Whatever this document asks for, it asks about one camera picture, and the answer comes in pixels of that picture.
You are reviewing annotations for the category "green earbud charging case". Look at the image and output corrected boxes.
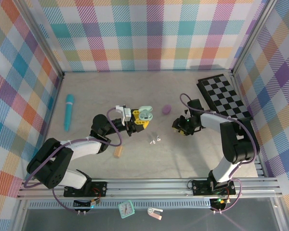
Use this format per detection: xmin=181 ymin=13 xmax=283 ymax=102
xmin=137 ymin=106 xmax=154 ymax=121

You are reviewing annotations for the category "teal pen-shaped device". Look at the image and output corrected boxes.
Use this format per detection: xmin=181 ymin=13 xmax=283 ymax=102
xmin=64 ymin=94 xmax=75 ymax=131

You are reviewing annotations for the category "ridged wooden block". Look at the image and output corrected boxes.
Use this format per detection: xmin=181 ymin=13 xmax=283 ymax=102
xmin=113 ymin=145 xmax=124 ymax=159

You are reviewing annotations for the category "black grey chessboard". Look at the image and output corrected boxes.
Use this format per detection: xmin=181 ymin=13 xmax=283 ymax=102
xmin=197 ymin=74 xmax=253 ymax=121

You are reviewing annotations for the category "perforated metal strip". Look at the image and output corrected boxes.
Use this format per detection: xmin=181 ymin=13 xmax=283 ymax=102
xmin=28 ymin=201 xmax=212 ymax=209

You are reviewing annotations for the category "right black controller board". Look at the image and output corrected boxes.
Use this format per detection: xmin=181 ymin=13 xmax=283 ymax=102
xmin=210 ymin=197 xmax=229 ymax=214

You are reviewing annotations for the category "black controller board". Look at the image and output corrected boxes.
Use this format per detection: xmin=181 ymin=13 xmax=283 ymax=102
xmin=210 ymin=197 xmax=229 ymax=214
xmin=73 ymin=197 xmax=102 ymax=215

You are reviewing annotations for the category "left black controller board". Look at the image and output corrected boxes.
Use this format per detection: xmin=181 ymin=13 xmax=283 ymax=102
xmin=73 ymin=197 xmax=102 ymax=215

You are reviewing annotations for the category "pink white small tool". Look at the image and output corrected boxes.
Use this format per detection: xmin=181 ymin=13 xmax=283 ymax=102
xmin=147 ymin=207 xmax=164 ymax=220

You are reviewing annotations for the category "teal alarm clock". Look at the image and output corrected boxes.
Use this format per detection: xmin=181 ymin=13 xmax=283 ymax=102
xmin=118 ymin=200 xmax=135 ymax=219

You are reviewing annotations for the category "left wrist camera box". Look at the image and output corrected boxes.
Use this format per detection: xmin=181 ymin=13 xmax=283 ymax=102
xmin=115 ymin=105 xmax=132 ymax=123

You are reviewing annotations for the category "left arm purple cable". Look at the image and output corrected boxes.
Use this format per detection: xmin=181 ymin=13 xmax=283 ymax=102
xmin=23 ymin=107 xmax=123 ymax=214

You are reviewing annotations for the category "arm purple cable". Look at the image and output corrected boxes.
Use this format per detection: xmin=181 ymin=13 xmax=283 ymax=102
xmin=179 ymin=93 xmax=260 ymax=214
xmin=23 ymin=107 xmax=123 ymax=214

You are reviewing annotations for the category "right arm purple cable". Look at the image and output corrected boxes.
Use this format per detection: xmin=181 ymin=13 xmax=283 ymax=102
xmin=179 ymin=93 xmax=260 ymax=214

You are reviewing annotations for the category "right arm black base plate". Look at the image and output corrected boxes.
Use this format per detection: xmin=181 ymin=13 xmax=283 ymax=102
xmin=191 ymin=179 xmax=236 ymax=196

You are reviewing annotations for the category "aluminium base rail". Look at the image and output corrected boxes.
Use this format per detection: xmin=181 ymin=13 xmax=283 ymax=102
xmin=16 ymin=177 xmax=282 ymax=199

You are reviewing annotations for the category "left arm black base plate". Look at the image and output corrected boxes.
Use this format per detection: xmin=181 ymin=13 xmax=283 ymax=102
xmin=63 ymin=181 xmax=107 ymax=197

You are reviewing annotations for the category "aluminium frame post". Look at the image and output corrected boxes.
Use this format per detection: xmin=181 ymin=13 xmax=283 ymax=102
xmin=16 ymin=0 xmax=65 ymax=80
xmin=230 ymin=0 xmax=279 ymax=77

